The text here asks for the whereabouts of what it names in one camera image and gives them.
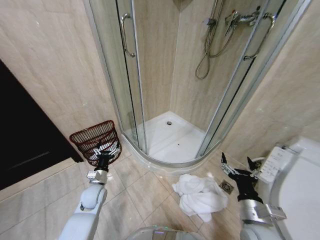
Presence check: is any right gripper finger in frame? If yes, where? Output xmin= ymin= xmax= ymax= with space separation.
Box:
xmin=219 ymin=151 xmax=238 ymax=177
xmin=246 ymin=156 xmax=260 ymax=180

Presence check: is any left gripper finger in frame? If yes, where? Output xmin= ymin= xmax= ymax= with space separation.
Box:
xmin=108 ymin=141 xmax=121 ymax=158
xmin=92 ymin=141 xmax=103 ymax=156

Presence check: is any dark red wicker hamper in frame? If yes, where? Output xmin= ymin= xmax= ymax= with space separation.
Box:
xmin=69 ymin=119 xmax=123 ymax=167

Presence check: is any white crumpled towel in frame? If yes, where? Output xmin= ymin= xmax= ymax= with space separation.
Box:
xmin=171 ymin=173 xmax=229 ymax=223

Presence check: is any square metal floor drain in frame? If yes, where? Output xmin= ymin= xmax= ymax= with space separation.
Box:
xmin=219 ymin=179 xmax=235 ymax=195

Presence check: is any white toilet control panel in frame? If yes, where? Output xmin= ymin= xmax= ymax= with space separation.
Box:
xmin=258 ymin=145 xmax=294 ymax=183

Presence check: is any white toilet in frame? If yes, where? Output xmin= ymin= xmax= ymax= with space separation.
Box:
xmin=259 ymin=136 xmax=320 ymax=240

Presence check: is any white shower tray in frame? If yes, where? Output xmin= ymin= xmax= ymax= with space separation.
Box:
xmin=121 ymin=110 xmax=224 ymax=176

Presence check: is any dark wooden door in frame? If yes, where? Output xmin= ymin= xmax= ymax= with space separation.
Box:
xmin=0 ymin=58 xmax=85 ymax=192

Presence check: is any curved glass shower door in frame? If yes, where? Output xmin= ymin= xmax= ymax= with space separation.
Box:
xmin=194 ymin=0 xmax=314 ymax=161
xmin=84 ymin=0 xmax=149 ymax=154

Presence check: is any white robot front shell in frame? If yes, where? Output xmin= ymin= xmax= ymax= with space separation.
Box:
xmin=126 ymin=223 xmax=201 ymax=240

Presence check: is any chrome shower mixer tap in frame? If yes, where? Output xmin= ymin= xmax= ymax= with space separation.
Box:
xmin=224 ymin=9 xmax=261 ymax=36

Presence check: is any chrome shower hose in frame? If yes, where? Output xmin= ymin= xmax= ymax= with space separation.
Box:
xmin=194 ymin=0 xmax=241 ymax=80

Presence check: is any chrome shower door handle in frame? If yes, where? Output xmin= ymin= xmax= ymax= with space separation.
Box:
xmin=243 ymin=12 xmax=277 ymax=61
xmin=119 ymin=12 xmax=137 ymax=58

